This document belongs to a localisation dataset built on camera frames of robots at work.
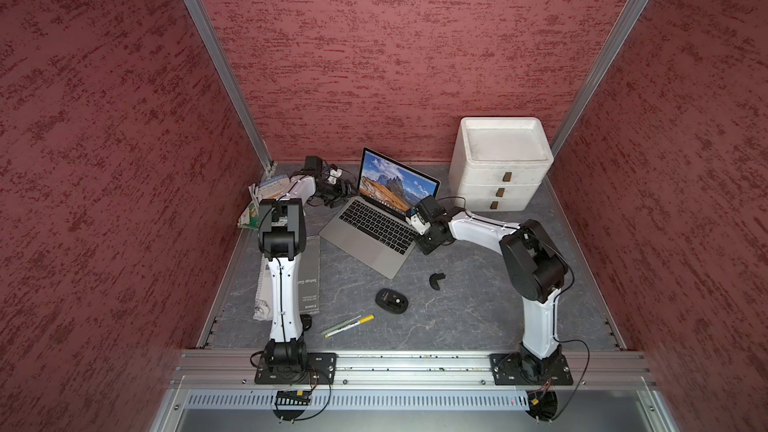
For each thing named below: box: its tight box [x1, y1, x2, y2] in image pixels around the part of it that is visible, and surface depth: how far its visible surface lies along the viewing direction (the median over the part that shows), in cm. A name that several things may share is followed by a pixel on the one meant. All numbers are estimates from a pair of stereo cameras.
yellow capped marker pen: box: [324, 314, 375, 339], surface depth 82 cm
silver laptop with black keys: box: [319, 147, 441, 280], surface depth 102 cm
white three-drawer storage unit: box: [448, 117, 554, 212], surface depth 97 cm
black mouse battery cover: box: [429, 272, 446, 291], surface depth 91 cm
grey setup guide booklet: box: [299, 236, 321, 314], surface depth 89 cm
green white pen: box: [321, 315, 362, 336], surface depth 82 cm
